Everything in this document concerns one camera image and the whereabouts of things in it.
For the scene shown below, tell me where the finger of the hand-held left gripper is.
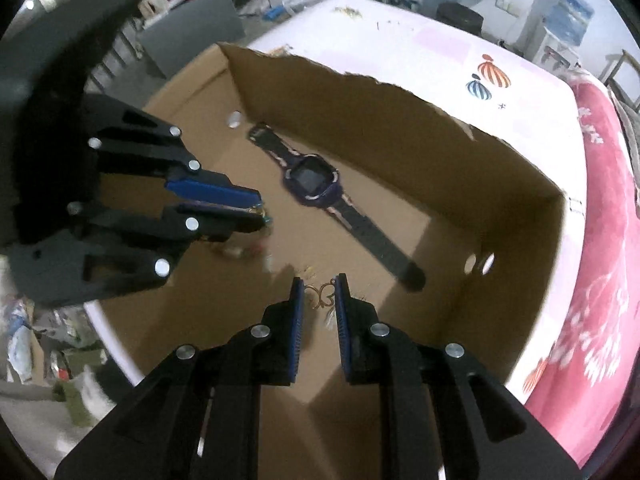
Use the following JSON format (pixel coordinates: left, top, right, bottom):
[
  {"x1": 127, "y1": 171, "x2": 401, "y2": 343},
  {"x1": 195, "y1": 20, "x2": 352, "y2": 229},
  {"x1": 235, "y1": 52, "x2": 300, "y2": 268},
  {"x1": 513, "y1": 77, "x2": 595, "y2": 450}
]
[
  {"x1": 86, "y1": 95, "x2": 263, "y2": 211},
  {"x1": 67, "y1": 200, "x2": 268, "y2": 305}
]

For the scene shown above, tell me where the brown cardboard box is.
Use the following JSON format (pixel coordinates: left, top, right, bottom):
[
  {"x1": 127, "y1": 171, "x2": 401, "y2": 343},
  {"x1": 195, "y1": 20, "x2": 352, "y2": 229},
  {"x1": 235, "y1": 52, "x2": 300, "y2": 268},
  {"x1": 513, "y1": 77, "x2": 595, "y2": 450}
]
[{"x1": 82, "y1": 42, "x2": 568, "y2": 480}]

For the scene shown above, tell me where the black round stool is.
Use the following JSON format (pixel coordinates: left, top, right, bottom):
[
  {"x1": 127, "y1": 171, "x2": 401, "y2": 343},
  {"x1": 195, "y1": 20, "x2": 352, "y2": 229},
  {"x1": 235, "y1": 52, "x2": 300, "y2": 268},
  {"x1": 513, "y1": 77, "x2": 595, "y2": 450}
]
[{"x1": 436, "y1": 1, "x2": 483, "y2": 36}]

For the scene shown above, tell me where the blue water jug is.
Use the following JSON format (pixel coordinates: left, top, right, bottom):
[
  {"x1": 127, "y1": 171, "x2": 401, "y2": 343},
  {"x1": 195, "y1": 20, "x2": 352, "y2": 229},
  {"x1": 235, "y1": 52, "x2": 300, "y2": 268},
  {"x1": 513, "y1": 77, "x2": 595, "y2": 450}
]
[{"x1": 547, "y1": 0, "x2": 596, "y2": 41}]

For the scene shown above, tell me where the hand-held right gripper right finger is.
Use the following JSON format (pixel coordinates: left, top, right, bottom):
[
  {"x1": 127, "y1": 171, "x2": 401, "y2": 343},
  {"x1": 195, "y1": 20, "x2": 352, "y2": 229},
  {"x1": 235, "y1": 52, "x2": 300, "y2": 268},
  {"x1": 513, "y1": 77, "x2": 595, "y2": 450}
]
[{"x1": 334, "y1": 273, "x2": 583, "y2": 480}]

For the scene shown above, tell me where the pink floral blanket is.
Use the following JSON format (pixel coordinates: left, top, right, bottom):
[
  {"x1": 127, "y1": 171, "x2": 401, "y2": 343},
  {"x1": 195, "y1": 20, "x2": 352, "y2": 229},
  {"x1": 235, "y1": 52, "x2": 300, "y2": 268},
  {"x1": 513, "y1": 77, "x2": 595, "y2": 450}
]
[{"x1": 520, "y1": 72, "x2": 640, "y2": 468}]

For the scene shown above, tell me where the square digital wristwatch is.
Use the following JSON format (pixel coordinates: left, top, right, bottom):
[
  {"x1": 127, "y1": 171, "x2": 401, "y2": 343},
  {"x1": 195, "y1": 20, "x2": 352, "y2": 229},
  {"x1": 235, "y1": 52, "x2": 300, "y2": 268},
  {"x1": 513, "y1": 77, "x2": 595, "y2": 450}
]
[{"x1": 247, "y1": 122, "x2": 427, "y2": 292}]

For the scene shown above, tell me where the wooden chair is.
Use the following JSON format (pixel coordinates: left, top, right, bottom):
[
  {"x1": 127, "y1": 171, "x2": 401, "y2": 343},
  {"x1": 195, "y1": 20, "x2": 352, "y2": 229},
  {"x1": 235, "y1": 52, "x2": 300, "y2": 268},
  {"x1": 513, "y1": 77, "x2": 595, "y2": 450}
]
[{"x1": 602, "y1": 49, "x2": 640, "y2": 111}]

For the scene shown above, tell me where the gold earring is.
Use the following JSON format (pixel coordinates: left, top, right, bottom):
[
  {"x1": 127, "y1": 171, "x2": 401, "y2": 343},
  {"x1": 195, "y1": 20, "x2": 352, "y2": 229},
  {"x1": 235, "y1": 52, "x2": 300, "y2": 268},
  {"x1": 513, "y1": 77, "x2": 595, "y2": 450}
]
[{"x1": 305, "y1": 280, "x2": 337, "y2": 331}]

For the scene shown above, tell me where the multicolour bead bracelet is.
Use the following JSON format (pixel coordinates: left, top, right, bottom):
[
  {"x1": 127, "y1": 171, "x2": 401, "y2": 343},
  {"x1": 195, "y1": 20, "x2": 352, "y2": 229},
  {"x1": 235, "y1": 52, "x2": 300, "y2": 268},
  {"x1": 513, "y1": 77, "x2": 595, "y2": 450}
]
[{"x1": 249, "y1": 201, "x2": 273, "y2": 227}]

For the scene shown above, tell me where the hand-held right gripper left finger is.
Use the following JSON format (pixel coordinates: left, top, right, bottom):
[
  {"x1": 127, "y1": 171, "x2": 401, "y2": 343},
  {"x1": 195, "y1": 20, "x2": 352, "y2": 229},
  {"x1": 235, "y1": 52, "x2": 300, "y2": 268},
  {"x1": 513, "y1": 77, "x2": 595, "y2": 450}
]
[{"x1": 52, "y1": 276, "x2": 306, "y2": 480}]

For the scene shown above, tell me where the grey fluffy blanket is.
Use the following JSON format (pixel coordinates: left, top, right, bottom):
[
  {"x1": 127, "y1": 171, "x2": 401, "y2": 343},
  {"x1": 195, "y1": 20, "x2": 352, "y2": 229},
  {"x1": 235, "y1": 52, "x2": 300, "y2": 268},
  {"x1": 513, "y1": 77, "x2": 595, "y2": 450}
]
[{"x1": 614, "y1": 85, "x2": 640, "y2": 161}]

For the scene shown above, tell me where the pile of plastic bags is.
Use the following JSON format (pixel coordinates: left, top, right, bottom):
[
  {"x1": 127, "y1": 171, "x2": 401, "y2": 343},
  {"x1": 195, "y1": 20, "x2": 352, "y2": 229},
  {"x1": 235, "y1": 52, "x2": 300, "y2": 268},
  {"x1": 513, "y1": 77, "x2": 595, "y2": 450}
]
[{"x1": 0, "y1": 295, "x2": 116, "y2": 411}]

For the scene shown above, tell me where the white water dispenser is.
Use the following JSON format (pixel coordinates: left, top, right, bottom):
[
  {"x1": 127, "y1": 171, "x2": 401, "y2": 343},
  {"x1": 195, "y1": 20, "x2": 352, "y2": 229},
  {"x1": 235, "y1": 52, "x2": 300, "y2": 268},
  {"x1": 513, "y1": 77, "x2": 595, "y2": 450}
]
[{"x1": 525, "y1": 0, "x2": 583, "y2": 68}]

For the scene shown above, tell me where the grey board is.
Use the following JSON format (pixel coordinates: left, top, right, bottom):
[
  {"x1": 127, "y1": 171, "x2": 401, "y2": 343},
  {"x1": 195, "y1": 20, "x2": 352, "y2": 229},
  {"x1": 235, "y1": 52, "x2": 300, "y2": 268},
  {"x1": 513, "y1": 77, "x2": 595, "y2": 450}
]
[{"x1": 137, "y1": 0, "x2": 247, "y2": 80}]

